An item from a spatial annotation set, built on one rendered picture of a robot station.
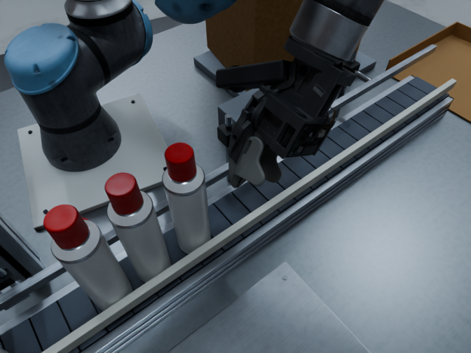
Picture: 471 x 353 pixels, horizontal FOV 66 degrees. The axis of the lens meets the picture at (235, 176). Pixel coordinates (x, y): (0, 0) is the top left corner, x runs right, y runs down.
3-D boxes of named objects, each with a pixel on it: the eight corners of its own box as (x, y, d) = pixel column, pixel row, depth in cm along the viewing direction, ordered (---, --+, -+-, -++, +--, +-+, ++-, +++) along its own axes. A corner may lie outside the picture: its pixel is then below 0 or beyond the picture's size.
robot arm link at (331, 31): (292, -11, 38) (331, 8, 44) (272, 31, 40) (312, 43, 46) (347, 18, 34) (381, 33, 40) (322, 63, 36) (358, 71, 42)
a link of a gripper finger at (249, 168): (240, 211, 47) (272, 155, 43) (214, 183, 50) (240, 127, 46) (256, 208, 50) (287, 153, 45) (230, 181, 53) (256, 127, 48)
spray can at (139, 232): (147, 292, 51) (108, 213, 35) (130, 265, 54) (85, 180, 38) (179, 271, 53) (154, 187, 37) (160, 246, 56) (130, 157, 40)
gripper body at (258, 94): (277, 164, 42) (333, 66, 36) (232, 123, 46) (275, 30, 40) (313, 160, 47) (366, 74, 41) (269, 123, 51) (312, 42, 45)
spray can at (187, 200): (190, 262, 54) (171, 177, 38) (172, 239, 57) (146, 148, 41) (218, 244, 56) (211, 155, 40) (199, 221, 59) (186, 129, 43)
